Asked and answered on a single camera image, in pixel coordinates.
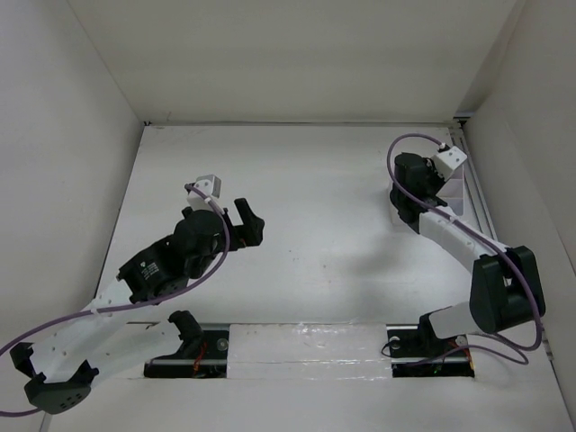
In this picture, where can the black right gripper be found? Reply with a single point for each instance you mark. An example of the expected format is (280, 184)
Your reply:
(430, 168)

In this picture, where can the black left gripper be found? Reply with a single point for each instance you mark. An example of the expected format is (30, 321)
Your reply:
(247, 234)

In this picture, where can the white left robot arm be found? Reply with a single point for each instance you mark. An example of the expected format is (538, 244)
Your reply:
(112, 333)

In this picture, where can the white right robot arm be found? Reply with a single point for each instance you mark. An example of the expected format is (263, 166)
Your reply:
(353, 249)

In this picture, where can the white compartment organizer box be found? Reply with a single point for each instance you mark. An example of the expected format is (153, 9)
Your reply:
(453, 193)

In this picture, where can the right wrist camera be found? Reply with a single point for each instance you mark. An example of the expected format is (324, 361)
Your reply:
(448, 160)

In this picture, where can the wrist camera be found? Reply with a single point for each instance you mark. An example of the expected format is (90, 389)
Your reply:
(448, 160)
(204, 190)

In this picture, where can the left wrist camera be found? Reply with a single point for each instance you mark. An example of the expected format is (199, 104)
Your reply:
(204, 190)

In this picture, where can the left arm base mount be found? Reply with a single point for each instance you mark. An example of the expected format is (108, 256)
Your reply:
(202, 353)

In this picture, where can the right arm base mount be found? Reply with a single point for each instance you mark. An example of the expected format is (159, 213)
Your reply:
(416, 352)

